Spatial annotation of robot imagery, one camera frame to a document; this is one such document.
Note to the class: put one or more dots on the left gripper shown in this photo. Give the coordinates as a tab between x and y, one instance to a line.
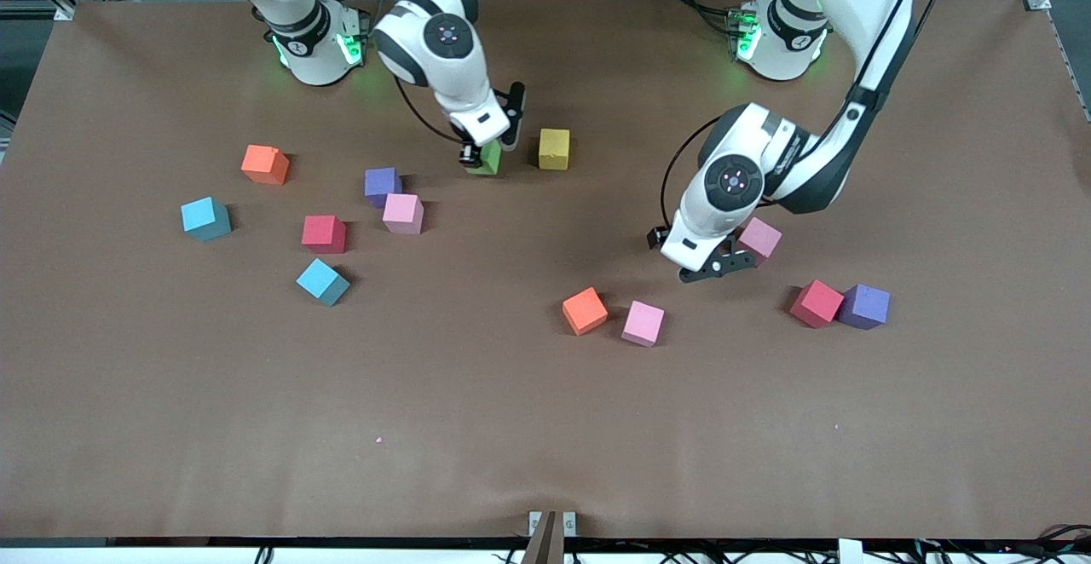
652	237

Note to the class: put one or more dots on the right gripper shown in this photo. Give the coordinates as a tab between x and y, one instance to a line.
458	130

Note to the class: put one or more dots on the green foam cube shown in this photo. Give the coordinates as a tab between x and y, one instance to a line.
490	159

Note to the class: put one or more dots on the yellow foam cube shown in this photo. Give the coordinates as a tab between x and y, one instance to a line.
554	146

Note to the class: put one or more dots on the pink foam cube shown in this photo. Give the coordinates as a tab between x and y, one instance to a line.
402	210
643	322
763	236

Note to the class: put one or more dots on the blue-violet foam cube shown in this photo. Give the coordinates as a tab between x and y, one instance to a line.
381	183
863	305

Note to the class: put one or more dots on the orange foam cube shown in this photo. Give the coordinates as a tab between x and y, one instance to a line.
264	164
584	310

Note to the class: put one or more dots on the cyan foam cube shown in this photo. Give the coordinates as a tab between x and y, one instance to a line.
204	216
321	279

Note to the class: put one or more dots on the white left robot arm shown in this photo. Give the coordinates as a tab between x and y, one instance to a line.
733	181

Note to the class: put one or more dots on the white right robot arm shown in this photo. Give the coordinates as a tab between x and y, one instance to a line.
447	36

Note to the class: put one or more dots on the red foam cube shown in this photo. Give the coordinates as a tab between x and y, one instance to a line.
323	232
816	302

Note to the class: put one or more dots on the brown table cover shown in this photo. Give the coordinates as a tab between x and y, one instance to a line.
511	419

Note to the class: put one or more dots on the small white box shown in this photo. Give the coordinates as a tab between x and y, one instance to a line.
850	553

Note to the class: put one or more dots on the metal corner clamp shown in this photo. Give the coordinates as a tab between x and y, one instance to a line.
65	12
1036	0

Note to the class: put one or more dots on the metal mount with brown post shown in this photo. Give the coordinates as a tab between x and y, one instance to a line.
545	538

